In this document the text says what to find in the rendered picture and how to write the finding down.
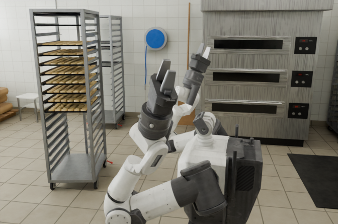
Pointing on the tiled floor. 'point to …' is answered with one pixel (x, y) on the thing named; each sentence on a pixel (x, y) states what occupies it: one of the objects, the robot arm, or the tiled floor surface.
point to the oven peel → (187, 120)
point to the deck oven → (262, 64)
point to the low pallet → (8, 114)
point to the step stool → (30, 103)
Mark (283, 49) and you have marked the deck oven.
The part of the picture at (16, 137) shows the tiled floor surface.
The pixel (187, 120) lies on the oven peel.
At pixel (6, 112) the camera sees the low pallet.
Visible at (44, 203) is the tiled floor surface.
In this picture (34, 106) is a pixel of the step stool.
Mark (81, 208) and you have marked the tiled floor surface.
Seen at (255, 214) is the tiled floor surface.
